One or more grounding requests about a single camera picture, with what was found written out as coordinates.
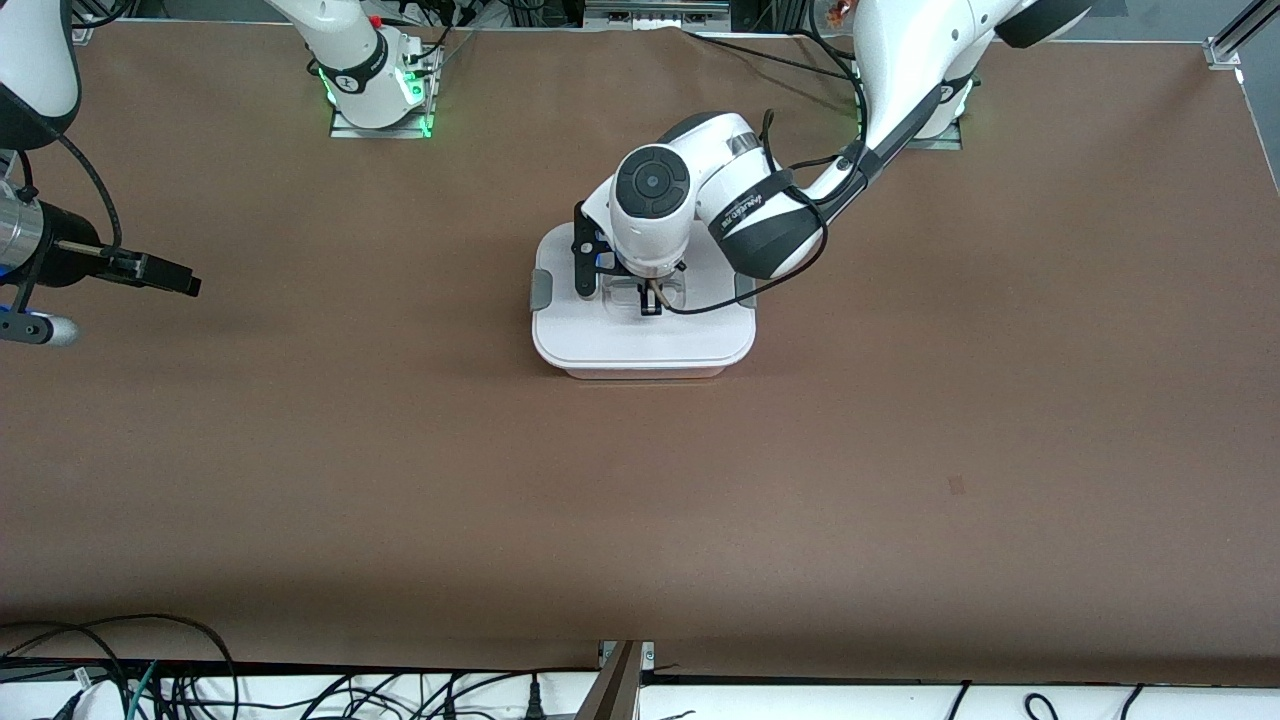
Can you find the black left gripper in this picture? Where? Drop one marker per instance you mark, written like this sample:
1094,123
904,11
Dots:
651,298

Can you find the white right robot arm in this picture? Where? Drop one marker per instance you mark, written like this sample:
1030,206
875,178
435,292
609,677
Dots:
350,50

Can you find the brown beam with metal brackets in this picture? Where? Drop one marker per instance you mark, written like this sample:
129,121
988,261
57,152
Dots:
615,690

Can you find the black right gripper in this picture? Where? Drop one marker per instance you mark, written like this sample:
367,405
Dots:
68,258

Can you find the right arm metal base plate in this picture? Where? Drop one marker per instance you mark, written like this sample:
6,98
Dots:
400,131

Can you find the aluminium frame profile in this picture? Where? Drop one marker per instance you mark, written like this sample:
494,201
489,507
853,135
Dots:
1225,48

